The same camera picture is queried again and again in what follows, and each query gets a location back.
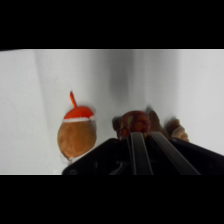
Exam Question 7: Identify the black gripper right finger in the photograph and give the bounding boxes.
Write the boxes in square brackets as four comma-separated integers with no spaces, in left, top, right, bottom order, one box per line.
[147,131,202,176]

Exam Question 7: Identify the brown plush acorn red cap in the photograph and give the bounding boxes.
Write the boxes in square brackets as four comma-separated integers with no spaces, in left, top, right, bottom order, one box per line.
[56,90,98,161]

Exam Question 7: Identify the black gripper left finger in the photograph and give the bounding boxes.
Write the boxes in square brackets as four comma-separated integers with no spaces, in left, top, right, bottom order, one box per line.
[129,131,155,176]

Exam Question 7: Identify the red toy pepper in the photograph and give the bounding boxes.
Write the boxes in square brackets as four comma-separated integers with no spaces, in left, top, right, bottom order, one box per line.
[117,110,153,140]

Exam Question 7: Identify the brown plush animal toy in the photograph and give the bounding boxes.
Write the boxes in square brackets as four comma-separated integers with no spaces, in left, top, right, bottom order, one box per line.
[112,105,191,143]

